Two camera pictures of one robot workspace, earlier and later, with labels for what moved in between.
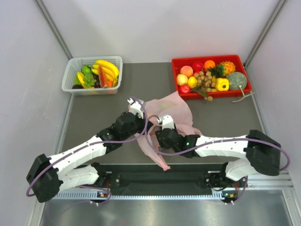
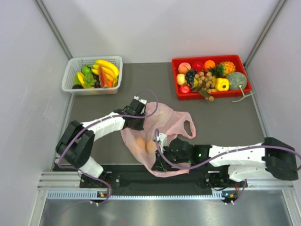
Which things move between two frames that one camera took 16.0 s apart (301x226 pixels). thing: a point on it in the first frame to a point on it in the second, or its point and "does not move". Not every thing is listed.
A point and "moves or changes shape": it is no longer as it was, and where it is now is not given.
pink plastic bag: [172, 110] moves or changes shape
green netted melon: [236, 79] does not move
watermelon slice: [103, 83] does not move
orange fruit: [209, 63] does not move
